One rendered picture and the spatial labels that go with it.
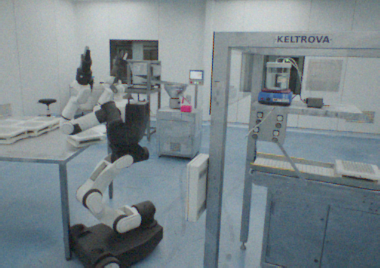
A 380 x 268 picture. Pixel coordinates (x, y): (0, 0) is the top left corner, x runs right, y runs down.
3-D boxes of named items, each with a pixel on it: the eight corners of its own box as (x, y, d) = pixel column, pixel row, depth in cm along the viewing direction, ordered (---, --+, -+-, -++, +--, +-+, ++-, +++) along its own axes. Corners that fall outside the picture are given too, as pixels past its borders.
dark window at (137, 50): (110, 83, 761) (109, 38, 737) (110, 83, 762) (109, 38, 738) (157, 85, 731) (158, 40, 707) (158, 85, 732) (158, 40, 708)
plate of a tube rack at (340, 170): (337, 174, 176) (337, 170, 176) (334, 161, 198) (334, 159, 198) (384, 181, 167) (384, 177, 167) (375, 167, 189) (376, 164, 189)
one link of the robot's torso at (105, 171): (83, 204, 213) (125, 156, 230) (93, 214, 200) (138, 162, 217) (69, 194, 204) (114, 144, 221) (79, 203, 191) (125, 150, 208)
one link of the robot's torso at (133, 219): (128, 217, 244) (128, 202, 241) (141, 227, 229) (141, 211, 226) (105, 225, 230) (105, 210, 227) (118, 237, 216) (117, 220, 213)
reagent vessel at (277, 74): (263, 89, 184) (265, 59, 180) (266, 87, 198) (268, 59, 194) (287, 90, 179) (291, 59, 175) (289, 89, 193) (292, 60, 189)
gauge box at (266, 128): (248, 139, 187) (251, 108, 183) (251, 135, 197) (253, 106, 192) (283, 143, 179) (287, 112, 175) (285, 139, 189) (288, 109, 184)
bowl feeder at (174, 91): (160, 108, 456) (160, 85, 448) (167, 105, 490) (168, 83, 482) (190, 110, 445) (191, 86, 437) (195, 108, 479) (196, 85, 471)
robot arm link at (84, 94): (77, 79, 177) (67, 98, 179) (84, 87, 172) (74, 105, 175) (85, 82, 182) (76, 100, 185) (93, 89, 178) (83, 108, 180)
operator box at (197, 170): (184, 220, 127) (186, 164, 121) (197, 203, 142) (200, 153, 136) (197, 223, 124) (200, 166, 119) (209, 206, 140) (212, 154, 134)
